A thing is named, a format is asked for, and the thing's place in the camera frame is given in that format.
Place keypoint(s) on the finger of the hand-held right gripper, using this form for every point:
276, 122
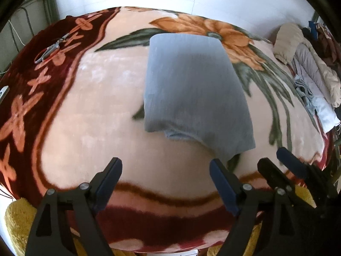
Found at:
291, 161
273, 173

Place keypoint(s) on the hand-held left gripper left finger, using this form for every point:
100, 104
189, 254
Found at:
106, 184

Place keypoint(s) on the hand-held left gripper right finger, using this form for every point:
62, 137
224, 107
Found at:
221, 182

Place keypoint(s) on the grey-blue pants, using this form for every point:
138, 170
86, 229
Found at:
194, 93

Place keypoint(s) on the white cloth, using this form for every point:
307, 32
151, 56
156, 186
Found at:
325, 112

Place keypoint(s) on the floral printed blanket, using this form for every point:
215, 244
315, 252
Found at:
93, 112

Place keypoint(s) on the yellow fluffy blanket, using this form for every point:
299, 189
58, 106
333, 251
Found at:
18, 218

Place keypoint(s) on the grey puffy jacket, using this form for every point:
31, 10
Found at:
306, 58

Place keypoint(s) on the pile of clothes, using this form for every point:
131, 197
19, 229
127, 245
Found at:
287, 40

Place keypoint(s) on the brown garment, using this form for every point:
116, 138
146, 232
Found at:
327, 40

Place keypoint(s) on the white device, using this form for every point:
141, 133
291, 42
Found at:
3, 91

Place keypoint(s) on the green metal frame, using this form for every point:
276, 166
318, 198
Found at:
52, 0

